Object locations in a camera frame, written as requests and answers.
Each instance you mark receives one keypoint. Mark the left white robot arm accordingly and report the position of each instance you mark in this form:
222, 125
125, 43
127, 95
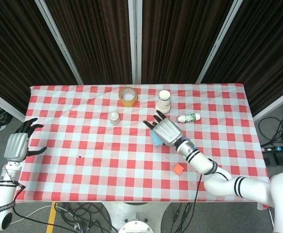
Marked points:
3, 191

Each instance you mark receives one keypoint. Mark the small orange foam cube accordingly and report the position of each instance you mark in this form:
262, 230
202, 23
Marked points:
177, 169

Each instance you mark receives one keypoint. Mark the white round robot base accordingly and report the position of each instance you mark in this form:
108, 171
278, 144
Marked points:
134, 216

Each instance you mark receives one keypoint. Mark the small grey lidded jar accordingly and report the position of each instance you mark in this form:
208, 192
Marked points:
114, 119

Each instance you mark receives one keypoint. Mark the dark ribbed partition panel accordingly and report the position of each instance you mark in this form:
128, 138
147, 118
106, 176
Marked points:
265, 48
18, 48
95, 38
180, 36

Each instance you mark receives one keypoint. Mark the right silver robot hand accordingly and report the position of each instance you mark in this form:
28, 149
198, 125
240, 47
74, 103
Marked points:
167, 131

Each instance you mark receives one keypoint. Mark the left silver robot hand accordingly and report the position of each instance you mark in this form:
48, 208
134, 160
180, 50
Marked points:
16, 146

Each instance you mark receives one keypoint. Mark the white paper cup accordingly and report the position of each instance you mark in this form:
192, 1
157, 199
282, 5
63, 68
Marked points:
163, 104

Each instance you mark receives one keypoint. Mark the white bottle green label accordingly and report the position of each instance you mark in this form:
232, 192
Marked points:
188, 117

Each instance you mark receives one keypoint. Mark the large blue foam cube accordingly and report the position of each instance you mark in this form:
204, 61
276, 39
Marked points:
156, 140

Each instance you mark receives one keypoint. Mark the red white checkered tablecloth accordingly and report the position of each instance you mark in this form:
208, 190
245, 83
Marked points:
95, 170

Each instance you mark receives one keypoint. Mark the yellow packing tape roll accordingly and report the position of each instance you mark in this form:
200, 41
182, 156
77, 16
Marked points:
128, 102

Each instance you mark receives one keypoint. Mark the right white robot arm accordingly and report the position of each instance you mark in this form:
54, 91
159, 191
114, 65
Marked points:
228, 187

